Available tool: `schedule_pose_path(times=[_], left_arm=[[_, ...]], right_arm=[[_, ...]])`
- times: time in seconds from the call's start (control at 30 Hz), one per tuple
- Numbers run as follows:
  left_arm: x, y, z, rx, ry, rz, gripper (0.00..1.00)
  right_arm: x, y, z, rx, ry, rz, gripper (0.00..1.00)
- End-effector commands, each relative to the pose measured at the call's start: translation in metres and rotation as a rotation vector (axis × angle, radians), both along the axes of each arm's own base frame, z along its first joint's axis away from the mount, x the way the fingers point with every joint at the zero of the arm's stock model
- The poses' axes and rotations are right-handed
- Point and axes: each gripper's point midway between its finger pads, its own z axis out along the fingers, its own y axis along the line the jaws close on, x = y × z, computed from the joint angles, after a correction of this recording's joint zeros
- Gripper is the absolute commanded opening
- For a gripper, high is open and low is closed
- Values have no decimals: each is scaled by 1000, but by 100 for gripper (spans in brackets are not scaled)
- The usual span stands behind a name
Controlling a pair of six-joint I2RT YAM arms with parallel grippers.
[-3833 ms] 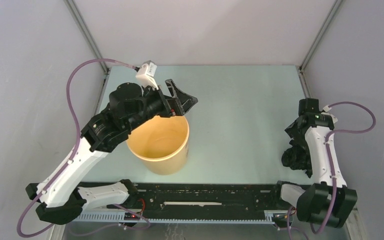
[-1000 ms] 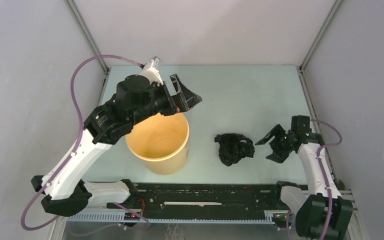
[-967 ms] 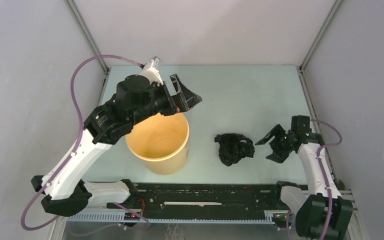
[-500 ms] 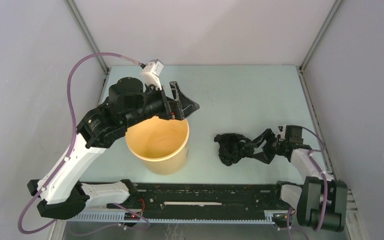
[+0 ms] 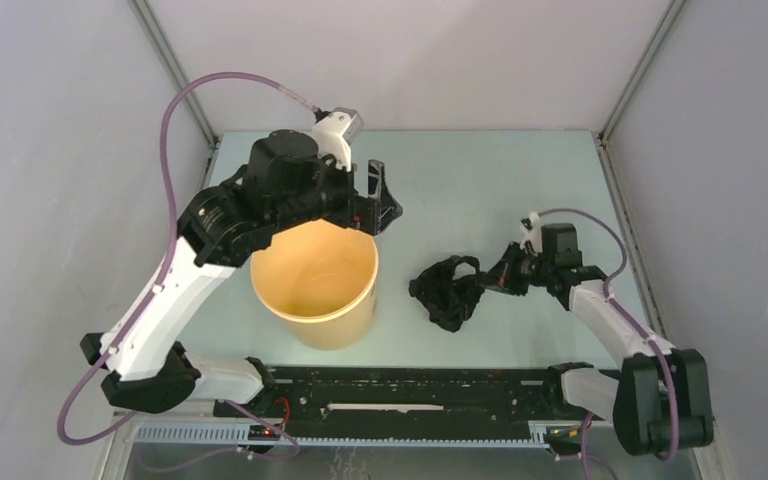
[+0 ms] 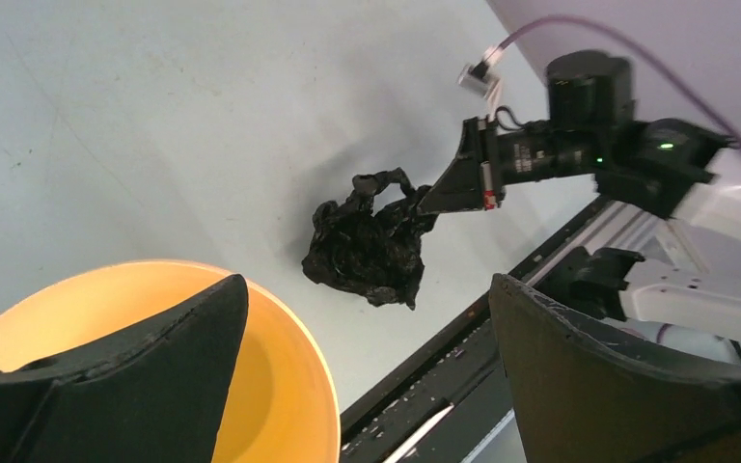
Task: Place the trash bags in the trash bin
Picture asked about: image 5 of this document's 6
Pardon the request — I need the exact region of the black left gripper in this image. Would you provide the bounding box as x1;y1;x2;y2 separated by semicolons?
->
272;145;402;235

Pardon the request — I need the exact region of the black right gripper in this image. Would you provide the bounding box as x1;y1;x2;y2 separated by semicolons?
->
475;241;553;297

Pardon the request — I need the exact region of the black plastic trash bag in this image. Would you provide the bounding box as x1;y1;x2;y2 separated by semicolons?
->
408;255;485;333

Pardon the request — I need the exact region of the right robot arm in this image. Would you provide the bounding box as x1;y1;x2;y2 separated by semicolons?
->
482;219;714;457

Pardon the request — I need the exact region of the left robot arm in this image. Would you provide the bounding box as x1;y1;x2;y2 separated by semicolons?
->
81;130;402;417

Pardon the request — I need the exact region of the yellow plastic trash bin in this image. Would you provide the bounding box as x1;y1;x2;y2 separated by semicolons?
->
250;220;380;350

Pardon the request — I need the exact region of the right controller circuit board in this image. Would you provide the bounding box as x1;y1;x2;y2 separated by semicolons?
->
544;425;587;443

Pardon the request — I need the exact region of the controller circuit board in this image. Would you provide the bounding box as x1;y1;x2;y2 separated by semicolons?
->
247;424;281;442
544;425;587;443

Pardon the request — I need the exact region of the left controller circuit board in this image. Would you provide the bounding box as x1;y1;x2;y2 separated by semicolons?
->
247;424;281;442

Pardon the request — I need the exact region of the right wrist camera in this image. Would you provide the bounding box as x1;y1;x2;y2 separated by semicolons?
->
520;212;542;255

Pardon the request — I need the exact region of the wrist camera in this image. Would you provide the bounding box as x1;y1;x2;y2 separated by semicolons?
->
520;212;542;255
311;107;365;173

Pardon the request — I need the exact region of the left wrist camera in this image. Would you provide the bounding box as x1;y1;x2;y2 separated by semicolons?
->
311;107;365;173

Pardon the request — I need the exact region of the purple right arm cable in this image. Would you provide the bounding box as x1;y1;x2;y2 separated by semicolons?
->
536;207;680;463

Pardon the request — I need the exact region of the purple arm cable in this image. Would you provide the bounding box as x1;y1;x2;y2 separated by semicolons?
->
56;71;322;446
536;207;680;463

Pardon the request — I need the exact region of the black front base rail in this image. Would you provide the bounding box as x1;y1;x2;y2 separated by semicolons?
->
244;366;585;445

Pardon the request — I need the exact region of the right aluminium frame post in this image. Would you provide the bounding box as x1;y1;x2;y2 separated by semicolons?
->
598;0;689;145

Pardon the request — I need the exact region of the aluminium frame post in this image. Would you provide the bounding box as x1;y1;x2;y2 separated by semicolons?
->
598;0;689;145
126;0;219;148

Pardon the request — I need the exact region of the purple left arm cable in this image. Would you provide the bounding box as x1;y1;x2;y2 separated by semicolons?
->
56;71;322;446

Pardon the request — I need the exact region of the left aluminium frame post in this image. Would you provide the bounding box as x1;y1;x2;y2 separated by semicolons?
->
126;0;219;148

